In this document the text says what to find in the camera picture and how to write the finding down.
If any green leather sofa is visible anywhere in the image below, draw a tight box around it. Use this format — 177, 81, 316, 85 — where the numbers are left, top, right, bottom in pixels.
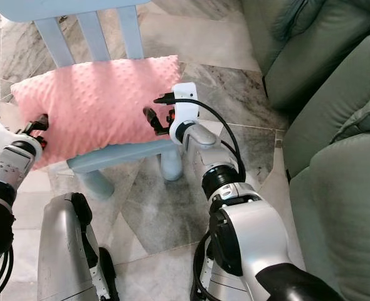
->
240, 0, 370, 301

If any silver right robot leg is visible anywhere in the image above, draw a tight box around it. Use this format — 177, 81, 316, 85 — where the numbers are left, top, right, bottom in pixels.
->
189, 232, 248, 301

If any silver robot leg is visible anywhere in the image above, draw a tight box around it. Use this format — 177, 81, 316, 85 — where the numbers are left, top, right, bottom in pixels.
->
37, 193, 118, 301
189, 232, 248, 301

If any pink dotted pillow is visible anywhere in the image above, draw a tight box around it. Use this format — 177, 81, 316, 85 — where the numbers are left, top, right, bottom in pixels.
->
11, 55, 182, 170

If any silver left robot leg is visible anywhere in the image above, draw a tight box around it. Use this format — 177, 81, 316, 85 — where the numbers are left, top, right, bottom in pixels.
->
37, 193, 118, 301

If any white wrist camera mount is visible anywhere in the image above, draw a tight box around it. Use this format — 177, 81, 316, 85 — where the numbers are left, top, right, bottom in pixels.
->
171, 83, 201, 144
0, 116, 36, 152

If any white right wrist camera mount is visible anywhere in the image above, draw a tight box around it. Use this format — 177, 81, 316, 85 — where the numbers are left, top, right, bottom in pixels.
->
171, 83, 201, 144

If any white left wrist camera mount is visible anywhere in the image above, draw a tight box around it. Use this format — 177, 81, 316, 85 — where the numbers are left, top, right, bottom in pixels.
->
0, 116, 36, 152

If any light blue wooden chair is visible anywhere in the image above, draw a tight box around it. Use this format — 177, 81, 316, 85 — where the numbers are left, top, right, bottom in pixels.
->
0, 0, 186, 201

